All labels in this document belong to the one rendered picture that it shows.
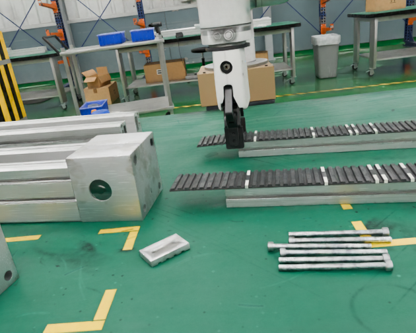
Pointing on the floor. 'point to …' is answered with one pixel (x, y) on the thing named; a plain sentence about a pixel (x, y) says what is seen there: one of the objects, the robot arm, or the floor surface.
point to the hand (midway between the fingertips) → (236, 133)
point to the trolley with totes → (116, 38)
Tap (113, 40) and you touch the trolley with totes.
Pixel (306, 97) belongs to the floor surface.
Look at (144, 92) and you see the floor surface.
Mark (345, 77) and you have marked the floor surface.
